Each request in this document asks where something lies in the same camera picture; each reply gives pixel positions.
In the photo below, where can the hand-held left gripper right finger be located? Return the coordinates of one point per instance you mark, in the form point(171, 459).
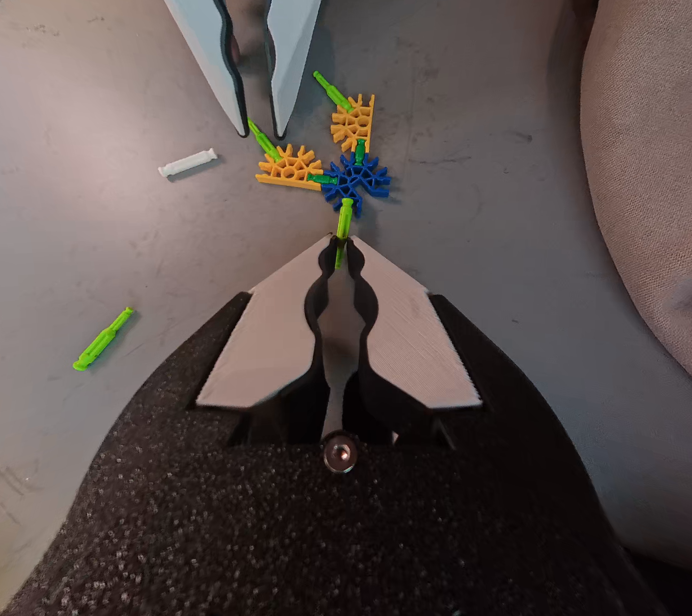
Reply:
point(421, 356)

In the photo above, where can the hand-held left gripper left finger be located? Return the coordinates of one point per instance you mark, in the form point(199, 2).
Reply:
point(254, 356)

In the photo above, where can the light green rod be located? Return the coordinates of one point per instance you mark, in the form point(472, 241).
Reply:
point(265, 140)
point(344, 216)
point(102, 340)
point(332, 91)

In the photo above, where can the orange fan connector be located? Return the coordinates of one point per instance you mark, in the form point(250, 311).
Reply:
point(281, 182)
point(370, 124)

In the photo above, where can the dark green short rod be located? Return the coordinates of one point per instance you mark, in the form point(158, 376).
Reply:
point(321, 178)
point(360, 151)

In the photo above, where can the grey desk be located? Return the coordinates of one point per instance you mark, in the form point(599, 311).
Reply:
point(108, 59)

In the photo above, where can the white rod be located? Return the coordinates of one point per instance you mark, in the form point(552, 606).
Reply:
point(186, 163)

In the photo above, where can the person's beige garment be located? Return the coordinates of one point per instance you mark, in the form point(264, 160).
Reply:
point(638, 140)

